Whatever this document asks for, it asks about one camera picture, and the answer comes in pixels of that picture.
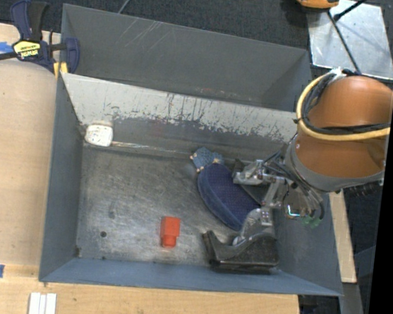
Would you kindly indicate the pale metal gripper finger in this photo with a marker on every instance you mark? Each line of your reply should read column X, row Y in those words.
column 253, row 223
column 247, row 176

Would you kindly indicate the blue cloth pouch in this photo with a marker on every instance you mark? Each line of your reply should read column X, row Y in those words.
column 225, row 197

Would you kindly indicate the black wedge-shaped tool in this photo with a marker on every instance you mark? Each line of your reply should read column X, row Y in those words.
column 252, row 255

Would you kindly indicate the red plastic block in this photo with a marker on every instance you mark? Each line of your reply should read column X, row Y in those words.
column 169, row 229

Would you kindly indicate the grey metal bin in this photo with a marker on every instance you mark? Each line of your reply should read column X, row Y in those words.
column 135, row 195

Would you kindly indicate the white rounded plastic box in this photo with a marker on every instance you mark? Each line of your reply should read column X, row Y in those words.
column 98, row 134

